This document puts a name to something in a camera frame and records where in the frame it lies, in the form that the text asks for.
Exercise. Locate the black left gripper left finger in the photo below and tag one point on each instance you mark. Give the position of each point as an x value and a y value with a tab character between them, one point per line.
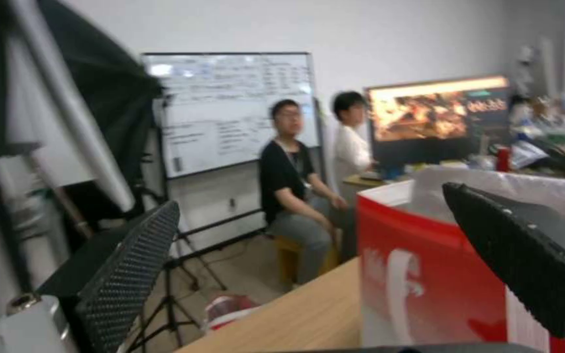
130	264

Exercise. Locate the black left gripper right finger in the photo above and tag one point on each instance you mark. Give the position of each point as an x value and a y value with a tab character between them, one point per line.
523	257

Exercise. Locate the red and white delivery bag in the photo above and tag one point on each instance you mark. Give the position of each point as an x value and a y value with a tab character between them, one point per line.
434	264

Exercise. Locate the red and white plastic bag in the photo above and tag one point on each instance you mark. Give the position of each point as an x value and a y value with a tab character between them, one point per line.
228	309

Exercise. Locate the black tripod stand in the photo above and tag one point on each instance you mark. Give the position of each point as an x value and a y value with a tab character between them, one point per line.
174	290

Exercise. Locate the red bottle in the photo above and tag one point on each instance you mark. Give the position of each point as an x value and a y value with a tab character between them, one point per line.
501	158

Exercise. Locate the cluttered desk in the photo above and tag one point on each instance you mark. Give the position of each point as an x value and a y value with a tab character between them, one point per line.
552	139

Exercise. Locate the black softbox light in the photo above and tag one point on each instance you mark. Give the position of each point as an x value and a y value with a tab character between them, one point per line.
101	110

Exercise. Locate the large display screen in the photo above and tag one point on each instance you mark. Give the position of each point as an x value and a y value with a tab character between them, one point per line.
437	117

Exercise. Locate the white paper roll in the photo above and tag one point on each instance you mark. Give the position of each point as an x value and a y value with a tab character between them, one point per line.
74	106

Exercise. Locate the yellow wooden stool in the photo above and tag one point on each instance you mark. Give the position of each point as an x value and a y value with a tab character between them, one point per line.
302	257

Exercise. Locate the person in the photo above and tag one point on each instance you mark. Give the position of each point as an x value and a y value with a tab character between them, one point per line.
353	136
294	191

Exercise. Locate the whiteboard on black stand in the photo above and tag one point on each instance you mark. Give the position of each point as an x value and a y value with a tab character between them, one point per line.
236	114

